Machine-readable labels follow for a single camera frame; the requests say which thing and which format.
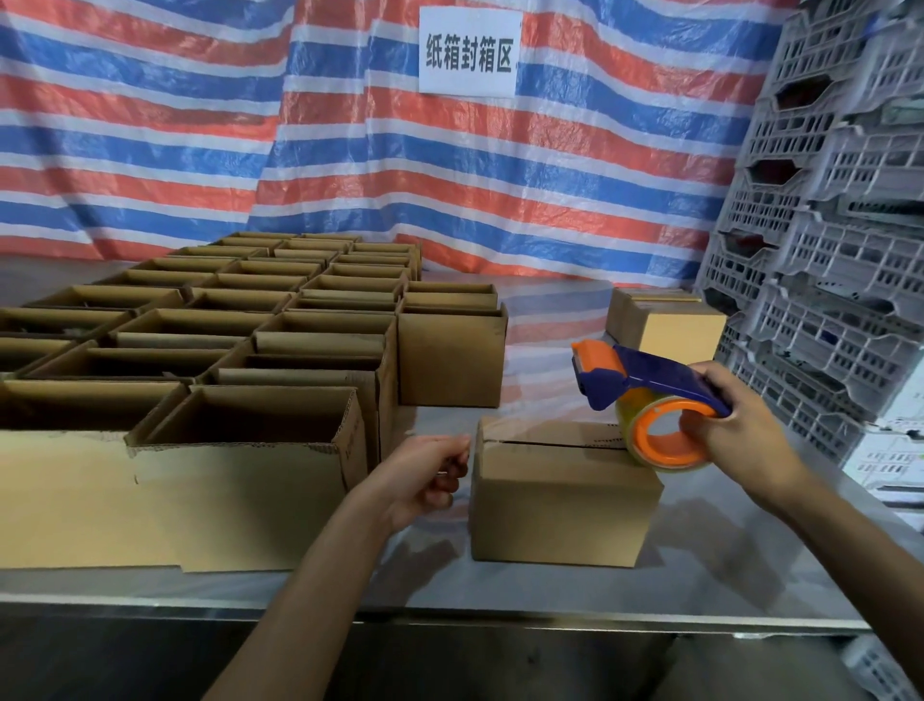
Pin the white plastic crate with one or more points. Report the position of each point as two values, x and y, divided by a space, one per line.
891 462
884 671

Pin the red blue striped tarp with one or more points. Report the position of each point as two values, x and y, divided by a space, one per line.
289 137

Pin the person's right forearm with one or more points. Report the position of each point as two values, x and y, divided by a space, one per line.
859 563

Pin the white paper sign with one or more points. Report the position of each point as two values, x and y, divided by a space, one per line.
469 52

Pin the person's right hand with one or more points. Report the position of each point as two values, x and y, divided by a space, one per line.
751 440

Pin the sealed cardboard box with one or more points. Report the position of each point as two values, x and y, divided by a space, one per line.
678 336

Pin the person's left forearm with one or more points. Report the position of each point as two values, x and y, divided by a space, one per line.
310 599

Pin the person's left hand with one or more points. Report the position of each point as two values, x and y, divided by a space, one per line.
413 478

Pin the person's right thumb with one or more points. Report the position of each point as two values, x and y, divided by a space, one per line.
696 432

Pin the small closed cardboard box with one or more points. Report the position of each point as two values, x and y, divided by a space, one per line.
559 498

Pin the blue and orange tape dispenser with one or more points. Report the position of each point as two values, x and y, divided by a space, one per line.
642 375

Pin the clear packing tape roll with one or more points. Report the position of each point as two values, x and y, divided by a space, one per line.
634 422

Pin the group of open cardboard boxes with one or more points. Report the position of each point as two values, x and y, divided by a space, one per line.
238 375

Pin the person's left thumb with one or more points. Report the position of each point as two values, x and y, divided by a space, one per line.
444 446

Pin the stack of grey plastic crates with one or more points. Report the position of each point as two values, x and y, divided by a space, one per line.
830 216

